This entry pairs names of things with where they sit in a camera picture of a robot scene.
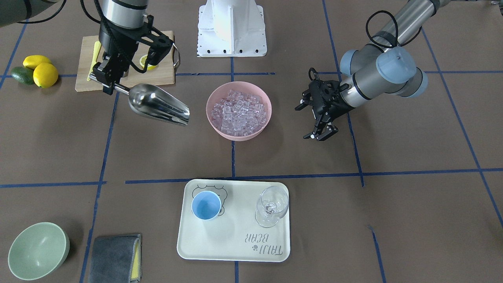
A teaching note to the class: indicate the yellow lemon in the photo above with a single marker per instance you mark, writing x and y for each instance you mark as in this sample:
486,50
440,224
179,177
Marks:
33,61
45,75

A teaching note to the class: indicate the clear wine glass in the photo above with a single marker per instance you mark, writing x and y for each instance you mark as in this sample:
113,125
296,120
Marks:
272,205

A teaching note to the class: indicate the silver metal ice scoop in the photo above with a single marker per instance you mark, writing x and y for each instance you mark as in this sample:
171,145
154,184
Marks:
153,102

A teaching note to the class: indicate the yellow plastic knife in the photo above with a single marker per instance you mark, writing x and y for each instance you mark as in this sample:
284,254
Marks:
96,50

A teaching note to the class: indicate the clear ice cubes pile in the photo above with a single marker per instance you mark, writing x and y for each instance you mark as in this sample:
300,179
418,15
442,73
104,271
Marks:
239,114

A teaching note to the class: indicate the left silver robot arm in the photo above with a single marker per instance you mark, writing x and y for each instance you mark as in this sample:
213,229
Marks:
383,65

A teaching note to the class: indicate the pink bowl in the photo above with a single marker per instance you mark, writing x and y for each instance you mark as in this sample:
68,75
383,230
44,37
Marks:
222,92

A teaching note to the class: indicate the wooden cutting board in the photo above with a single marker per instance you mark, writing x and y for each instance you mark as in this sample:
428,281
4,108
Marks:
163,74

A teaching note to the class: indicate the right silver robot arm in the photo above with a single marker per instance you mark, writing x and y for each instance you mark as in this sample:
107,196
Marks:
123,24

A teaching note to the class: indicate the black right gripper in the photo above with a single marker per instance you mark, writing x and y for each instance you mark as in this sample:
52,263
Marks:
111,44

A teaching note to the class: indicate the green lime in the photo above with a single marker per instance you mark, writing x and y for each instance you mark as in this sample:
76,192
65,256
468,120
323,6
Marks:
23,75

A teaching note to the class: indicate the grey folded cloth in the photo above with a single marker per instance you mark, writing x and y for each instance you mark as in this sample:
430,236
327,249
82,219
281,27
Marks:
116,259

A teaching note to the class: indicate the cream serving tray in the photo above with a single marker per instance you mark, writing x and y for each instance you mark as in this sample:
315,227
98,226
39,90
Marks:
234,234

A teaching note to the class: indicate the green bowl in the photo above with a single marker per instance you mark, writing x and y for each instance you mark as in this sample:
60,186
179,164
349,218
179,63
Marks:
38,251

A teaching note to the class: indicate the blue plastic cup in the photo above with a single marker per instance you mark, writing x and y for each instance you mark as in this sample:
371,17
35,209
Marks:
206,205

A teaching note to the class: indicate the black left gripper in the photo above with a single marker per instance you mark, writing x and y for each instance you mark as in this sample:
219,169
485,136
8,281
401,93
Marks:
331,103

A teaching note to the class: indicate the white camera pillar base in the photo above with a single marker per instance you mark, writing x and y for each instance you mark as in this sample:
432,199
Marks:
231,28

